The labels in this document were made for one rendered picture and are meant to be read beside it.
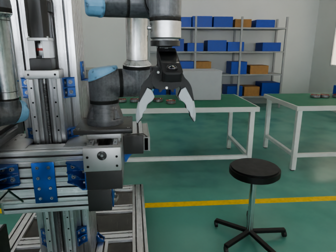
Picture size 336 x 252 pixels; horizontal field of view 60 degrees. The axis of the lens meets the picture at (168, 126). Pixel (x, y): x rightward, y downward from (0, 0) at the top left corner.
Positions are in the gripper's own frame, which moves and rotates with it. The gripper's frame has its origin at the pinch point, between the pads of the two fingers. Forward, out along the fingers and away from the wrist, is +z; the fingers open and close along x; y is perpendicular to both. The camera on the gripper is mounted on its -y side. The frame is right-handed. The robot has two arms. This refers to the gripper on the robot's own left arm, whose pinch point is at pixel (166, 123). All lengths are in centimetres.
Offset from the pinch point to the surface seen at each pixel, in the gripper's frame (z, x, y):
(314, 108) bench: 43, -181, 211
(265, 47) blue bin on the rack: -21, -285, 567
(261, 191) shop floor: 115, -112, 174
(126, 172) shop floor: 115, 18, 233
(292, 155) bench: 96, -166, 216
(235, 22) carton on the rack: -74, -215, 572
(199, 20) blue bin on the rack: -77, -135, 574
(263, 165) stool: 59, -79, 107
